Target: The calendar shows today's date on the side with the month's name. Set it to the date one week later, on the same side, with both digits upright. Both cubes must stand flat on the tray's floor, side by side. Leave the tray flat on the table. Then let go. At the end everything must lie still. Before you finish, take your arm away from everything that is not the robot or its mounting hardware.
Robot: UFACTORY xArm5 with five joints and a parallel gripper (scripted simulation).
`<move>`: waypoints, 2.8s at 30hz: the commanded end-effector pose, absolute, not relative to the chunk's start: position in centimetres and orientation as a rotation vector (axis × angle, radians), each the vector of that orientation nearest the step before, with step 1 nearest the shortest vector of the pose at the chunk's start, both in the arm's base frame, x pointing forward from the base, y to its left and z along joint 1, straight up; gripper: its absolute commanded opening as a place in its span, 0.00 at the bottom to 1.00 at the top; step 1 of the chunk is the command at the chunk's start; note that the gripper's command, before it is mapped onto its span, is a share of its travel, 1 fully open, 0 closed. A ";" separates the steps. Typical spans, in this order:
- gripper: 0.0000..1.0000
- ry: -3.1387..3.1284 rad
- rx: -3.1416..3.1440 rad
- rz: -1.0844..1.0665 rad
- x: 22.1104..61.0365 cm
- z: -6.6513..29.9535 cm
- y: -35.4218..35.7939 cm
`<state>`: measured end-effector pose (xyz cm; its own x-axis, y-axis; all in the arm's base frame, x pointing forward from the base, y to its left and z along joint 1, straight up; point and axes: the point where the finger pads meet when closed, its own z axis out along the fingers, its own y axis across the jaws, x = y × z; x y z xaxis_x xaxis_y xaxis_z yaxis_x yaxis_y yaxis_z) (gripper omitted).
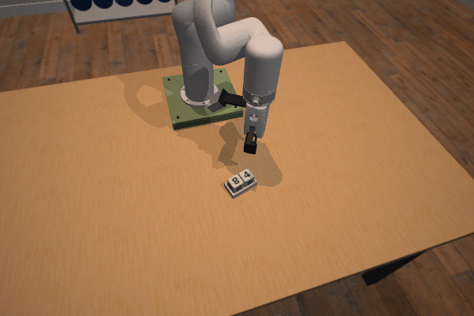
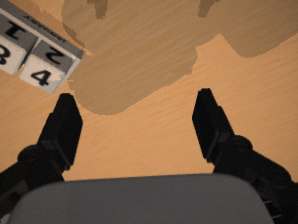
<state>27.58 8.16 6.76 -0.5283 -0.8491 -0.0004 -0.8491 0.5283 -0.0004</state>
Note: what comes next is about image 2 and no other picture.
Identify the grey number cube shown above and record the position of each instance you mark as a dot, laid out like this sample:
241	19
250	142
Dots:
16	44
46	67

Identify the white shallow tray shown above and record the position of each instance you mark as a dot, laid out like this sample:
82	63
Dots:
20	17

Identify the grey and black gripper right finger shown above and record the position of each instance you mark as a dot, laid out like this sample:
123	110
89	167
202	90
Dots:
234	155

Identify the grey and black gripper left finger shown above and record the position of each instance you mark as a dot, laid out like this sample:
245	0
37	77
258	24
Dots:
44	162

